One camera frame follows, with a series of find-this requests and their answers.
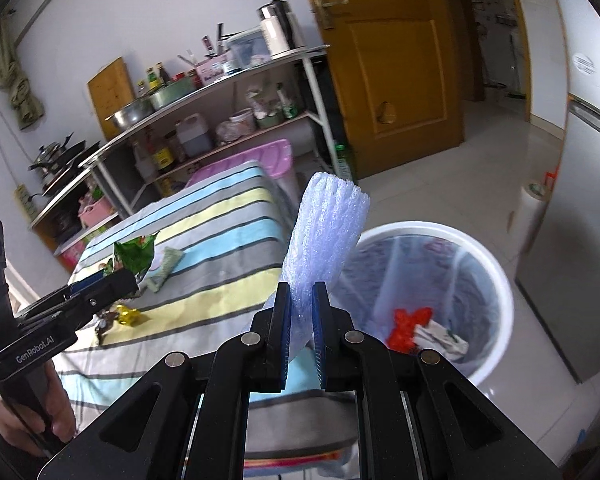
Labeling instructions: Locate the green bottle on floor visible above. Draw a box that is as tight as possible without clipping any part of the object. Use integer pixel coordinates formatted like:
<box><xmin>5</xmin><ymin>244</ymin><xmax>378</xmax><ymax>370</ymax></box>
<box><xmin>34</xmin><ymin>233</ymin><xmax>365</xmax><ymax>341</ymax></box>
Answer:
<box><xmin>335</xmin><ymin>143</ymin><xmax>358</xmax><ymax>183</ymax></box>

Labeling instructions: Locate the white foam sleeve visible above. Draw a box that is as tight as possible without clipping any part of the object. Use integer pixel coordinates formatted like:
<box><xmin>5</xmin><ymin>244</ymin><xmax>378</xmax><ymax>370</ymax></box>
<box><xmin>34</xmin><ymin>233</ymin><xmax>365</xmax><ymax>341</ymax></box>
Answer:
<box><xmin>279</xmin><ymin>172</ymin><xmax>370</xmax><ymax>359</ymax></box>

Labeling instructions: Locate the green basin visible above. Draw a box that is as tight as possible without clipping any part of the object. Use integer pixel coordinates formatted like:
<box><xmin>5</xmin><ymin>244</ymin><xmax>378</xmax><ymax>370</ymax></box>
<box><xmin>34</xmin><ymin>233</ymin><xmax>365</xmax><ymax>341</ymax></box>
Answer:
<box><xmin>149</xmin><ymin>76</ymin><xmax>196</xmax><ymax>110</ymax></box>

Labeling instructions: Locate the pink storage basket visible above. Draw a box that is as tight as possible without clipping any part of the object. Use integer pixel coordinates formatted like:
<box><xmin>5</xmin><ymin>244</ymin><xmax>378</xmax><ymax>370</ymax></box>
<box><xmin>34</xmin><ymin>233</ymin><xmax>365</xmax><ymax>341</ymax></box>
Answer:
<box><xmin>78</xmin><ymin>195</ymin><xmax>114</xmax><ymax>228</ymax></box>

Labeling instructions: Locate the person's left hand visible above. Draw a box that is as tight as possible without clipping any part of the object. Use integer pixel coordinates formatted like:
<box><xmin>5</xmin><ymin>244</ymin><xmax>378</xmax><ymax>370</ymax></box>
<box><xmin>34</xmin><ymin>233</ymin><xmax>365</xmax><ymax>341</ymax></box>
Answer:
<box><xmin>0</xmin><ymin>361</ymin><xmax>76</xmax><ymax>457</ymax></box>

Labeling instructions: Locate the black wok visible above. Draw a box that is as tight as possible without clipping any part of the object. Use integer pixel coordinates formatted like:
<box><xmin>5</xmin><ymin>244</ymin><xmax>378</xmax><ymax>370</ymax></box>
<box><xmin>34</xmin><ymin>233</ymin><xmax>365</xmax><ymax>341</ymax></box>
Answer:
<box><xmin>29</xmin><ymin>132</ymin><xmax>100</xmax><ymax>191</ymax></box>

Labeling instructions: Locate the silver refrigerator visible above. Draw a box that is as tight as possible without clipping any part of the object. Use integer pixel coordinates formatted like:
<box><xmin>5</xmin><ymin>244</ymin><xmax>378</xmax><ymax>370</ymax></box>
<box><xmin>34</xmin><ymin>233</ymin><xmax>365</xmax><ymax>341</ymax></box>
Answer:
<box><xmin>516</xmin><ymin>0</ymin><xmax>600</xmax><ymax>382</ymax></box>

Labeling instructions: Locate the white oil jug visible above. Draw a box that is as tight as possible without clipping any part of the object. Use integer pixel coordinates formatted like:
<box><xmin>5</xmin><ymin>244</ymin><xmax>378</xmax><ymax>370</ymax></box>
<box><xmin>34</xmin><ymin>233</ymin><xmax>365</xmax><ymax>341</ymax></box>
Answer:
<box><xmin>175</xmin><ymin>113</ymin><xmax>213</xmax><ymax>157</ymax></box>

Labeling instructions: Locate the pale green snack packet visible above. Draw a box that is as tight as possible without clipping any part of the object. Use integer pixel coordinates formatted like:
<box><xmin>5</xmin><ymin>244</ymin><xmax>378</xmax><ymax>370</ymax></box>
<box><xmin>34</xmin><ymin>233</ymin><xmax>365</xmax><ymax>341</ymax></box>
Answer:
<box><xmin>143</xmin><ymin>247</ymin><xmax>185</xmax><ymax>294</ymax></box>

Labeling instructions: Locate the pink plastic stool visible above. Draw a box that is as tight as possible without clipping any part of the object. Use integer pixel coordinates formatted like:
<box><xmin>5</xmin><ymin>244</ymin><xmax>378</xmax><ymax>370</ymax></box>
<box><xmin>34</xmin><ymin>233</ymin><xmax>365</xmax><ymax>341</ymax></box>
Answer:
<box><xmin>184</xmin><ymin>138</ymin><xmax>301</xmax><ymax>206</ymax></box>

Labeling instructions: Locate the wooden cutting board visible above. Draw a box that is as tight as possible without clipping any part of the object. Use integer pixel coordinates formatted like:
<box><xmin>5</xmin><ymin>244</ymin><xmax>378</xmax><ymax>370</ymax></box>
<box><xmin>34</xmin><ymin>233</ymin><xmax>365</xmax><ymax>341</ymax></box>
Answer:
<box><xmin>87</xmin><ymin>58</ymin><xmax>135</xmax><ymax>141</ymax></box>

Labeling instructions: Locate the green snack wrapper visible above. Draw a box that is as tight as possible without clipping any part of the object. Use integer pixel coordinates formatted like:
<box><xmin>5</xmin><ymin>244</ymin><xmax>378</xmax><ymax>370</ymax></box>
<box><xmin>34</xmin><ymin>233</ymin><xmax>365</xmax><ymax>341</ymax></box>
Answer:
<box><xmin>100</xmin><ymin>234</ymin><xmax>157</xmax><ymax>283</ymax></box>

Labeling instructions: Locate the yellow snack wrapper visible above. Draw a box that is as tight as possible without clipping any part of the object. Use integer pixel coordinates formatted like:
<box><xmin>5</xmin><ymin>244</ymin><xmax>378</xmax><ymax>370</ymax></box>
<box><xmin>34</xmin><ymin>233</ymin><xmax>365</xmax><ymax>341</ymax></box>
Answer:
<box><xmin>114</xmin><ymin>304</ymin><xmax>143</xmax><ymax>327</ymax></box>

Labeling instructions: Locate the white electric kettle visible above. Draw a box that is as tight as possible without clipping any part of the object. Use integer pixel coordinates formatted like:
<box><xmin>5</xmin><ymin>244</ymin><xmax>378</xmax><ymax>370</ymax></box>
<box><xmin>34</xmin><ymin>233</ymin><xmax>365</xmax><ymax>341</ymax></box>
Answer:
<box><xmin>258</xmin><ymin>0</ymin><xmax>306</xmax><ymax>58</ymax></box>

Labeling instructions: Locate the power strip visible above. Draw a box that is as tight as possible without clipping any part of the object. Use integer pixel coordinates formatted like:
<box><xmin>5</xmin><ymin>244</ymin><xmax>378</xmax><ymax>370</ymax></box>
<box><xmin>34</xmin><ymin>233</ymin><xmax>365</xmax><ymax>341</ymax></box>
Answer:
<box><xmin>14</xmin><ymin>184</ymin><xmax>38</xmax><ymax>222</ymax></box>

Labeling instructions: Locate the hanging green cloth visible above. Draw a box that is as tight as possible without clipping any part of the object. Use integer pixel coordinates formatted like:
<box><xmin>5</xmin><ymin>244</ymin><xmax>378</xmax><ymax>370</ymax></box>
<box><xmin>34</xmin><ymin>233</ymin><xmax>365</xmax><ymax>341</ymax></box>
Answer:
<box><xmin>0</xmin><ymin>14</ymin><xmax>44</xmax><ymax>130</ymax></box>

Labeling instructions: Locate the pink utensil basket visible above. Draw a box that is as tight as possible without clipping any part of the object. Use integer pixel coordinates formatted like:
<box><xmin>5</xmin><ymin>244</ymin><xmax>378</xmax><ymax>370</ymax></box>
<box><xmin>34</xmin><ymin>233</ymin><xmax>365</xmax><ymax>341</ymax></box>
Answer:
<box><xmin>196</xmin><ymin>54</ymin><xmax>226</xmax><ymax>86</ymax></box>

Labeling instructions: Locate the striped table cloth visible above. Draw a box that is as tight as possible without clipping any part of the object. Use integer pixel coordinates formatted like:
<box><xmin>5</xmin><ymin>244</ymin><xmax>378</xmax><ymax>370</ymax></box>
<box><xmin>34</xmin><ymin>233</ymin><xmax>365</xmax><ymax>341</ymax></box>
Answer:
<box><xmin>55</xmin><ymin>162</ymin><xmax>358</xmax><ymax>479</ymax></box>

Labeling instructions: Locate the clear plastic box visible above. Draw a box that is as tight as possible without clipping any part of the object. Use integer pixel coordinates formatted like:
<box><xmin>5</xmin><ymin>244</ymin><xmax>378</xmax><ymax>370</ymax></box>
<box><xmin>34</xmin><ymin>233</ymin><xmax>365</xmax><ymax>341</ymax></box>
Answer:
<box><xmin>225</xmin><ymin>26</ymin><xmax>271</xmax><ymax>70</ymax></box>

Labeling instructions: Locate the steel bowl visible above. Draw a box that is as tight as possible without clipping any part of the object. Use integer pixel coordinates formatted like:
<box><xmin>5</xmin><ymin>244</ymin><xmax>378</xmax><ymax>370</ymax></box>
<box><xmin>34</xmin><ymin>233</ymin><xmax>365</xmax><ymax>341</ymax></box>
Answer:
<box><xmin>106</xmin><ymin>99</ymin><xmax>155</xmax><ymax>131</ymax></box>

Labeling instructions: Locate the dark brown wrapper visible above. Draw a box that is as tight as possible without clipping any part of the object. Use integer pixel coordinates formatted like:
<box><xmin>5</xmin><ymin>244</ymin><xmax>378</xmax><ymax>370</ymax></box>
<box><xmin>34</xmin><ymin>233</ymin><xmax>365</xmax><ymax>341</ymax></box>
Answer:
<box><xmin>95</xmin><ymin>310</ymin><xmax>119</xmax><ymax>346</ymax></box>

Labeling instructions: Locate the red plastic bag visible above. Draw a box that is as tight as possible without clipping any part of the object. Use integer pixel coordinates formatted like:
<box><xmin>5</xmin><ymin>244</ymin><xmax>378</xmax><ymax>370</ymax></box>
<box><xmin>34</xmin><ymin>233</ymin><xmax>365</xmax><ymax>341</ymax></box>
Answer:
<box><xmin>387</xmin><ymin>307</ymin><xmax>432</xmax><ymax>354</ymax></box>

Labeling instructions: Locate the white trash bin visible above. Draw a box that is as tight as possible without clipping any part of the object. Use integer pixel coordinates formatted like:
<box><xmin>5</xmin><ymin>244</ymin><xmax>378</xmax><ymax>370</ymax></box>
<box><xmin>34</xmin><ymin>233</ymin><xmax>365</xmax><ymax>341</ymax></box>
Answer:
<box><xmin>329</xmin><ymin>221</ymin><xmax>514</xmax><ymax>385</ymax></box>

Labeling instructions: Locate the wooden door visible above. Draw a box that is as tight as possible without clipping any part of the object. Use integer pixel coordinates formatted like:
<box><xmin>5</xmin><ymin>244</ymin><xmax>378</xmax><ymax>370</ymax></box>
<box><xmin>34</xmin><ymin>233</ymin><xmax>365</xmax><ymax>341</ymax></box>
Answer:
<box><xmin>311</xmin><ymin>0</ymin><xmax>464</xmax><ymax>178</ymax></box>

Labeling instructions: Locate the oil bottle yellow label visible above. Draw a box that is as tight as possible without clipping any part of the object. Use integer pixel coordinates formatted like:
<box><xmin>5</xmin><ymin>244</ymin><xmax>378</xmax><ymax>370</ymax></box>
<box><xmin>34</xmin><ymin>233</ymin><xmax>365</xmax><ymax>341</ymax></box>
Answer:
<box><xmin>147</xmin><ymin>132</ymin><xmax>175</xmax><ymax>174</ymax></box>

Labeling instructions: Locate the paper towel roll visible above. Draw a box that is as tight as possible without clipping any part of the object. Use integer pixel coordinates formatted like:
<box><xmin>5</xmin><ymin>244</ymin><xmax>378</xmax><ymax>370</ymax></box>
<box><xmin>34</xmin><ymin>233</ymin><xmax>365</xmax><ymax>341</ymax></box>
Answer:
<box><xmin>507</xmin><ymin>180</ymin><xmax>550</xmax><ymax>252</ymax></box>

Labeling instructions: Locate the beige paper bag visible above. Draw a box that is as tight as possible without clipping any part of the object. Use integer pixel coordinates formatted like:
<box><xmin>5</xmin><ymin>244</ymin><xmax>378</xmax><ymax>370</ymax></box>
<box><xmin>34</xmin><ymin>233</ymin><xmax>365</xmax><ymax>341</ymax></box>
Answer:
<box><xmin>413</xmin><ymin>320</ymin><xmax>469</xmax><ymax>362</ymax></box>

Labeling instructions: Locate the metal kitchen shelf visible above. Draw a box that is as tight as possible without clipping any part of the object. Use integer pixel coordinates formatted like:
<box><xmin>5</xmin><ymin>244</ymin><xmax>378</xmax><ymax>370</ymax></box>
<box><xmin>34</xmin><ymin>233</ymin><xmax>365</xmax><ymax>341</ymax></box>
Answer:
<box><xmin>28</xmin><ymin>43</ymin><xmax>342</xmax><ymax>221</ymax></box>

